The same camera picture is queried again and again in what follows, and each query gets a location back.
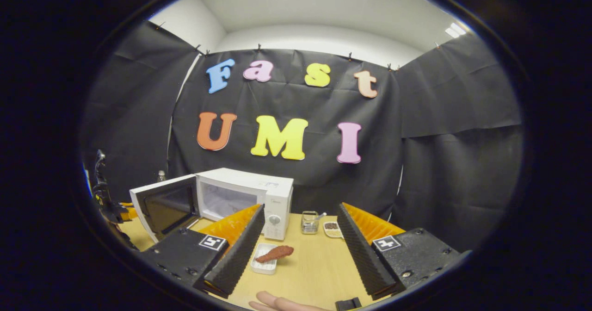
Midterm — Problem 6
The brown fried chicken leg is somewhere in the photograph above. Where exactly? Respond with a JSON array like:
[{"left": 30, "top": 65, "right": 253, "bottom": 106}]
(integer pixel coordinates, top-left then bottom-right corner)
[{"left": 255, "top": 245, "right": 295, "bottom": 264}]

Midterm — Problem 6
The white microwave oven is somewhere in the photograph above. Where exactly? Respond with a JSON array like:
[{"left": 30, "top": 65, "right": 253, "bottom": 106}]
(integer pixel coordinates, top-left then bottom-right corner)
[{"left": 129, "top": 168, "right": 294, "bottom": 243}]

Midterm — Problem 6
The white divided condiment dish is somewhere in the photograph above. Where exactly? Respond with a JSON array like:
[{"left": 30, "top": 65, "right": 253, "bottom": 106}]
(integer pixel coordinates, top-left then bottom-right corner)
[{"left": 323, "top": 221, "right": 344, "bottom": 239}]

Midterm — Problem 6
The white rectangular tray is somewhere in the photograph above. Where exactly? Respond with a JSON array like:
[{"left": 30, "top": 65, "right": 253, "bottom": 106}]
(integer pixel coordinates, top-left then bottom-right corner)
[{"left": 250, "top": 243, "right": 278, "bottom": 275}]

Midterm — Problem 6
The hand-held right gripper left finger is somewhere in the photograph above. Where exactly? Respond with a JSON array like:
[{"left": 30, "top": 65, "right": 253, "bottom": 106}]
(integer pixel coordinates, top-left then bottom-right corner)
[{"left": 139, "top": 204, "right": 266, "bottom": 299}]

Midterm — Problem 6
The black backdrop cloth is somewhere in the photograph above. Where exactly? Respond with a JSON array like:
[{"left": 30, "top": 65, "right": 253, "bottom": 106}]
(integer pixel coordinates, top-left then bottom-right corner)
[{"left": 81, "top": 20, "right": 525, "bottom": 252}]

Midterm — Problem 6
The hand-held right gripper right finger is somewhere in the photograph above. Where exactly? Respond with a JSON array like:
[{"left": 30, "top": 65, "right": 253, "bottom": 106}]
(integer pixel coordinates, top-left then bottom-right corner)
[{"left": 337, "top": 202, "right": 472, "bottom": 301}]

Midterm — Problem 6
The small ceiling light panel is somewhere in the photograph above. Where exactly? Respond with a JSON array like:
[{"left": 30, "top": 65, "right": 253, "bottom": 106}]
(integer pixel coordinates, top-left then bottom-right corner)
[{"left": 444, "top": 22, "right": 467, "bottom": 39}]

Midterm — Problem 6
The metal wire basket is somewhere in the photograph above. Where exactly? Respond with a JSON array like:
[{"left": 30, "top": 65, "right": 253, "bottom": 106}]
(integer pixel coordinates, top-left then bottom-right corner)
[{"left": 301, "top": 211, "right": 327, "bottom": 235}]

